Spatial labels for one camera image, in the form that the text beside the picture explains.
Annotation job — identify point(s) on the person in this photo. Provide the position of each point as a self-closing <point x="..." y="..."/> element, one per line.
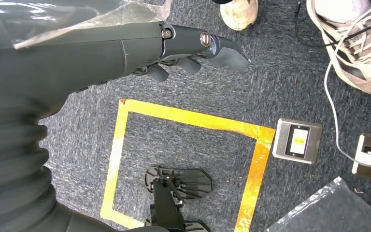
<point x="364" y="64"/>

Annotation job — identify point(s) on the clear plastic film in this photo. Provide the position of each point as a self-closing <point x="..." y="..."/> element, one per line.
<point x="134" y="12"/>

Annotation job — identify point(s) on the black robot foot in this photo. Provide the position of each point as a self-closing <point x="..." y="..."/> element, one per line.
<point x="179" y="182"/>

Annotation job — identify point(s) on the metal floor socket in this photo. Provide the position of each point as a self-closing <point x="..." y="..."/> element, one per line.
<point x="297" y="141"/>

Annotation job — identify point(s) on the yellow floor tape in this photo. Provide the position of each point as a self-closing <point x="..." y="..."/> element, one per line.
<point x="185" y="117"/>

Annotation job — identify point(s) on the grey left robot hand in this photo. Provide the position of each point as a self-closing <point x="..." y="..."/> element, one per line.
<point x="76" y="60"/>

